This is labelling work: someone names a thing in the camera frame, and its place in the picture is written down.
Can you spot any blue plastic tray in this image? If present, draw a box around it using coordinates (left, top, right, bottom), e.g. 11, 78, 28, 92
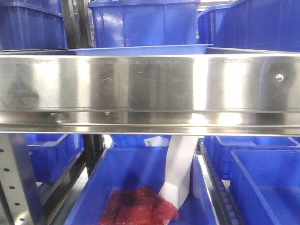
69, 44, 212, 56

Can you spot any perforated steel shelf upright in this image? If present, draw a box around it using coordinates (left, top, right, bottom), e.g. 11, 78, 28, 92
0, 134, 45, 225

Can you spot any blue bin lower centre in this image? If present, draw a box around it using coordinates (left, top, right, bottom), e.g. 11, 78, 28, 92
65, 147, 217, 225

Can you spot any blue bin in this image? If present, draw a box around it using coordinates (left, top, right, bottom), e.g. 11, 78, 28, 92
88, 0, 200, 48
25, 134, 83, 183
229, 150, 300, 225
198, 0, 300, 52
203, 136, 300, 180
65, 147, 217, 225
0, 0, 68, 50

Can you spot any blue bin lower right rear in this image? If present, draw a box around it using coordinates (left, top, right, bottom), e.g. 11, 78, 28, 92
203, 136, 300, 180

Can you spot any red bubble wrap bag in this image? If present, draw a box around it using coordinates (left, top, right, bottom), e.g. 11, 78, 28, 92
99, 186, 179, 225

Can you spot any blue bin upper centre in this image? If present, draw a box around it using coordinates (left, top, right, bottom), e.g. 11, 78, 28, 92
88, 0, 200, 48

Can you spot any blue bin lower left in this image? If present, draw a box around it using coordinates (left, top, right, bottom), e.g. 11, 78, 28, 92
25, 134, 83, 183

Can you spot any white roller conveyor track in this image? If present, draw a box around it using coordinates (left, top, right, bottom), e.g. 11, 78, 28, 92
197, 139, 244, 225

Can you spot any blue bin upper right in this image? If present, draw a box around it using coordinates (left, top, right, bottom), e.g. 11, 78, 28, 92
198, 0, 300, 52

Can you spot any blue bin upper left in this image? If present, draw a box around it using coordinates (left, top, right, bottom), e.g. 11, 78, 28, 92
0, 0, 68, 50

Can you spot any stainless steel shelf rail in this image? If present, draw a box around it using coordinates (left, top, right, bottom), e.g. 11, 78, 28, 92
0, 47, 300, 136

